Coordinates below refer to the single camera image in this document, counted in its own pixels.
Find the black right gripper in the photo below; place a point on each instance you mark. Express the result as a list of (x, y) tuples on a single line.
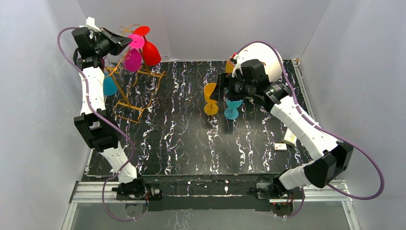
[(229, 87)]

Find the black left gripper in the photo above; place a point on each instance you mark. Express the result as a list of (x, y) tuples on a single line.
[(109, 41)]

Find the magenta plastic wine glass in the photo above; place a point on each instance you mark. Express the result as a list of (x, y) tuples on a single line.
[(133, 58)]

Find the light blue plastic wine glass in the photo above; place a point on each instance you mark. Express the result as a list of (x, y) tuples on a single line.
[(231, 112)]

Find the red plastic wine glass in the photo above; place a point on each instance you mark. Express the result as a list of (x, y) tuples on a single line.
[(150, 51)]

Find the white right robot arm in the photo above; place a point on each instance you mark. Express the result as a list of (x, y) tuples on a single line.
[(329, 156)]

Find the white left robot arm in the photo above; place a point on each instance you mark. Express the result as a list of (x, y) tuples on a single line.
[(94, 123)]

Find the orange plastic wine glass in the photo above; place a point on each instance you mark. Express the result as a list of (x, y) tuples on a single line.
[(211, 107)]

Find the black marble table mat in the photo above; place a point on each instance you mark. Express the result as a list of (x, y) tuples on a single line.
[(176, 136)]

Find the round drawer cabinet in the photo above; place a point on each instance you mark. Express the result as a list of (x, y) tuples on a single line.
[(265, 54)]

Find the small white box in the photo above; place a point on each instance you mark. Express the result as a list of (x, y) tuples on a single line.
[(280, 147)]

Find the cream rectangular box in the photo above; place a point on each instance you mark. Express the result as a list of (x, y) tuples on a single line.
[(289, 138)]

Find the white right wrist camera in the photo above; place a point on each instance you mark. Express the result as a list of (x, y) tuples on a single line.
[(236, 60)]

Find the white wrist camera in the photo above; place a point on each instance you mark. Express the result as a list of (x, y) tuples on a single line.
[(90, 23), (236, 60)]

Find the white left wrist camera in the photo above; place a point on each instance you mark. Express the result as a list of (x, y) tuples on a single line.
[(90, 23)]

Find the gold wire wine glass rack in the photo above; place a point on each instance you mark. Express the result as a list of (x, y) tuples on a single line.
[(126, 108)]

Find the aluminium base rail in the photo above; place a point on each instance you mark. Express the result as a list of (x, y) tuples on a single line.
[(322, 209)]

